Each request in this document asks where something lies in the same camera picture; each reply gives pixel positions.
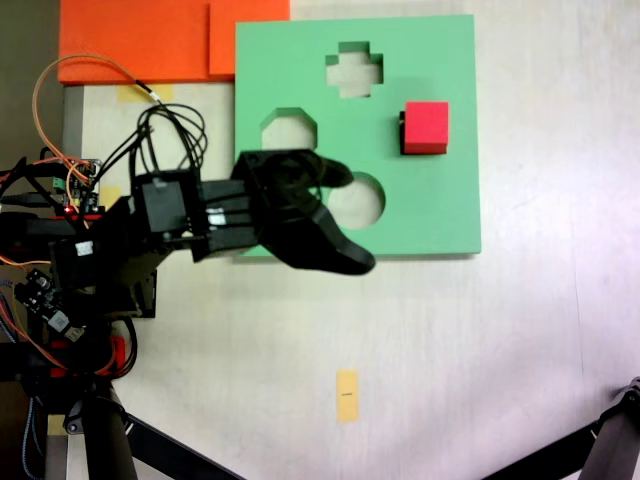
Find long orange wire loop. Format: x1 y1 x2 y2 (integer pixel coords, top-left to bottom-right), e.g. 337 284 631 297
31 53 139 169

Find broad black gripper finger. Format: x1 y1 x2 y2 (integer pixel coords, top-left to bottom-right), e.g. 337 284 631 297
268 208 377 277

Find red square block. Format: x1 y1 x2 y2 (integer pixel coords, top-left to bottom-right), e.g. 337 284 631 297
402 101 450 156

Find black circuit board with inductor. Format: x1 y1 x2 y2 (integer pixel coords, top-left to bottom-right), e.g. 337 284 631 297
13 268 86 344

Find wide yellow tape mark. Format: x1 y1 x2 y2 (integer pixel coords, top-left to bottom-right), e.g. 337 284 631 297
117 83 175 104

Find circuit board with green terminal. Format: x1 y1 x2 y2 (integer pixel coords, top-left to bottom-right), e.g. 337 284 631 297
49 158 105 217

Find long yellow tape mark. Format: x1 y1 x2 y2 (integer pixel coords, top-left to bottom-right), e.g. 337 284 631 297
336 369 360 424

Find thin black gripper finger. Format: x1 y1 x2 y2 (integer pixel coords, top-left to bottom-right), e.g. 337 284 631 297
312 155 356 190

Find black usb cable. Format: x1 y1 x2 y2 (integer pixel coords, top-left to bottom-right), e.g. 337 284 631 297
0 192 56 207

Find thick black tripod leg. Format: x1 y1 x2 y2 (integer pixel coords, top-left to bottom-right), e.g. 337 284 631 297
582 375 640 480
62 379 139 480

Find short orange wires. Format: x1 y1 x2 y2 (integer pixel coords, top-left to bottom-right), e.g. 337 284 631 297
0 294 116 375

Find thin black tripod strut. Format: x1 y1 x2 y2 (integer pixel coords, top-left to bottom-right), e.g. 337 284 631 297
480 418 601 480
122 412 247 480

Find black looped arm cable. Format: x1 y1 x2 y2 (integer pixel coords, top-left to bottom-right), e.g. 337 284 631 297
97 103 209 201

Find long black motor cable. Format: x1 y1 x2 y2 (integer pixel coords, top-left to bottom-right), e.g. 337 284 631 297
133 77 209 174

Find braided blue white cable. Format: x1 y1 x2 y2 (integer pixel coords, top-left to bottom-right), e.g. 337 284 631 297
22 397 47 480

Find green shape sorter board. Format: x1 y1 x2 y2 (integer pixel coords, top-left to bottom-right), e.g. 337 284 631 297
233 13 483 259

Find large orange block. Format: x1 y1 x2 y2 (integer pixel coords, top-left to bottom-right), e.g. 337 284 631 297
57 0 237 84

